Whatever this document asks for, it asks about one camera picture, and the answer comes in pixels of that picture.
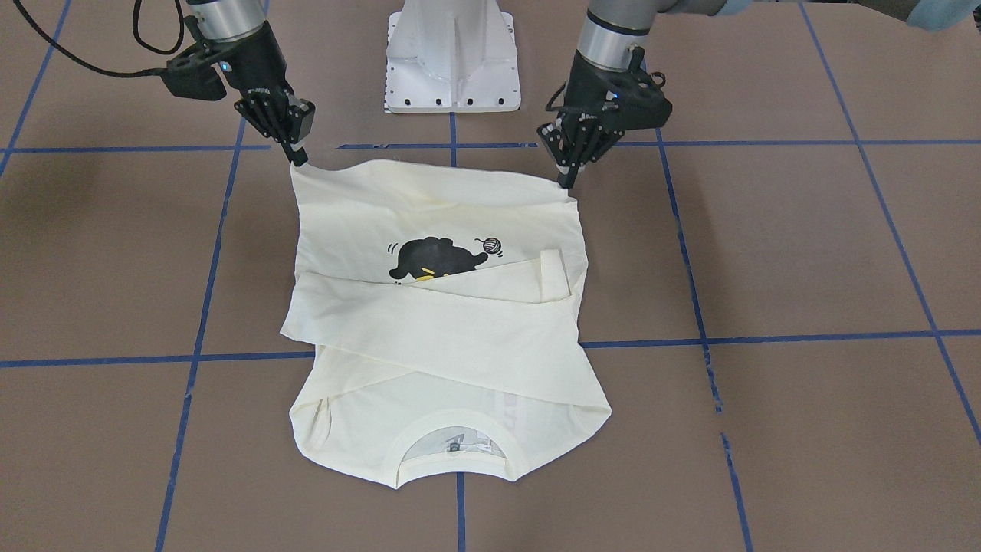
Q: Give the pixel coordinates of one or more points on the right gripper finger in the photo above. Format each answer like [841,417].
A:
[292,142]

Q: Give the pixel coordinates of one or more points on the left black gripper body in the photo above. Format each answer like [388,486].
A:
[588,88]

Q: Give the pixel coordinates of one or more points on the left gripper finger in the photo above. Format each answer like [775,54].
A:
[567,172]

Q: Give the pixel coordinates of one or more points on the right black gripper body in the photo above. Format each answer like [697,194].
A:
[260,61]

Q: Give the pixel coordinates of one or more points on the cream long sleeve cat shirt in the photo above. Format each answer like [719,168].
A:
[443,305]

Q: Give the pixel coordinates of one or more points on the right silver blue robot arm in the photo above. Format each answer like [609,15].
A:
[216,24]

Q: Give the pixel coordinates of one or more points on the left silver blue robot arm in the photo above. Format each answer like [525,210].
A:
[782,99]

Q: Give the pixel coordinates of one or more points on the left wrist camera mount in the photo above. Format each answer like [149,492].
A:
[635,100]

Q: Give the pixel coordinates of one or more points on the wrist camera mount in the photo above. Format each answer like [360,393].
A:
[190,75]
[635,100]

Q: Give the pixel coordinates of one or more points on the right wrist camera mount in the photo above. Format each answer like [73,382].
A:
[190,75]

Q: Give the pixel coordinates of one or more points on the white pedestal column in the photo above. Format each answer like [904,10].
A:
[451,56]

